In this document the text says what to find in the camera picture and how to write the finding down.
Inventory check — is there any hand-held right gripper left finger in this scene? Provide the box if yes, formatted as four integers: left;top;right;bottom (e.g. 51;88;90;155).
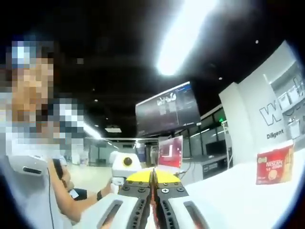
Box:
78;167;153;229

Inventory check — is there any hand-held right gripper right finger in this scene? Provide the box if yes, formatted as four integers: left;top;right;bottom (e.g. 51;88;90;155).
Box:
153;167;213;229

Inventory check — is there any red coffee pouch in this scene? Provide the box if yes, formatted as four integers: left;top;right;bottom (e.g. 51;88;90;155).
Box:
149;167;160;229

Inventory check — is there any red coffee box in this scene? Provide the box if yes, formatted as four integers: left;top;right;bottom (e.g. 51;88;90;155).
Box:
255;144;295;186

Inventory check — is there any person's left hand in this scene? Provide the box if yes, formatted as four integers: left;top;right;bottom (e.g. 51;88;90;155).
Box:
101;181;120;200

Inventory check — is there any laptop with red screen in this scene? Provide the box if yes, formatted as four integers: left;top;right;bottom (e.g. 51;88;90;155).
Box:
158;135;184;169

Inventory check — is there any large monitor screen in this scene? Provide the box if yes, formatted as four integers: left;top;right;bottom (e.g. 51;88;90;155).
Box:
134;80;202;137

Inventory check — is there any white step ladder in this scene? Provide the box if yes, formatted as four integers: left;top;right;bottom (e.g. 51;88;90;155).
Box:
221;120;234;170

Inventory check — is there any grey chest device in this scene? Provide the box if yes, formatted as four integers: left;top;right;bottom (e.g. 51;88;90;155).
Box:
6;154;50;178

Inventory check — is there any person in grey shirt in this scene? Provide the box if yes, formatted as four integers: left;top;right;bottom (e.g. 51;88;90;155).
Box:
2;154;72;229

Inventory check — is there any ceiling light strip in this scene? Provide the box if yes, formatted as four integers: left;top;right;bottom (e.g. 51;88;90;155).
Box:
155;0;221;76

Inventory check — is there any grey metal shelf rack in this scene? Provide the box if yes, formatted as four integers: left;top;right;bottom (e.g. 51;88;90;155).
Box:
262;59;305;141

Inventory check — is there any black device cable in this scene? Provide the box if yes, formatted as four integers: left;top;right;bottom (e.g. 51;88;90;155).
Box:
46;167;55;229

